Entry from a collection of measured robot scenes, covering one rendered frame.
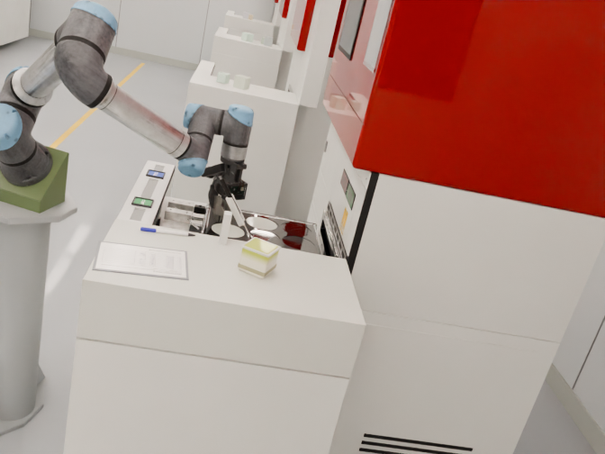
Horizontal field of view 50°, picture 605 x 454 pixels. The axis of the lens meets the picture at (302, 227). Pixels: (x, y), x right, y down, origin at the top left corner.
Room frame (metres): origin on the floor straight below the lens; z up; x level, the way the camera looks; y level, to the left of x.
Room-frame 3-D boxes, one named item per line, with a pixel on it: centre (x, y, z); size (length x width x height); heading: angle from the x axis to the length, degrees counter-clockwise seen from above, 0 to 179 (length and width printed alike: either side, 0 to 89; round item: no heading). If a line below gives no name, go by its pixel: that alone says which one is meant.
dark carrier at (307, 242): (1.81, 0.11, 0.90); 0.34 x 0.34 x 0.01; 9
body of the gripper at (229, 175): (1.82, 0.24, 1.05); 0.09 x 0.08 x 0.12; 44
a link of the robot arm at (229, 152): (1.83, 0.25, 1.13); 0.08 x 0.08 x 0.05
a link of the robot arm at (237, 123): (1.83, 0.25, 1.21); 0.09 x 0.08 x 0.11; 95
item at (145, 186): (1.82, 0.48, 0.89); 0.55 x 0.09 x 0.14; 9
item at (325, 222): (1.86, -0.10, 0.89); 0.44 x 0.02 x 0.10; 9
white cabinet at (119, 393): (1.72, 0.20, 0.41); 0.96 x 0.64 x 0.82; 9
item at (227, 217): (1.55, 0.18, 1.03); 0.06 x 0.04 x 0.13; 99
